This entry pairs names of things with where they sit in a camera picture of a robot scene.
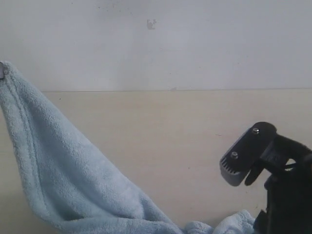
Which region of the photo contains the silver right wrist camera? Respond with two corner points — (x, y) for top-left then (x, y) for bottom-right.
(219, 122), (277, 187)

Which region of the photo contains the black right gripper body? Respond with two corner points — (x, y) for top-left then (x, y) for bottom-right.
(253, 136), (312, 234)

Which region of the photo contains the light blue terry towel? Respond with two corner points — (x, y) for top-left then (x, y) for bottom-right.
(0, 61), (254, 234)

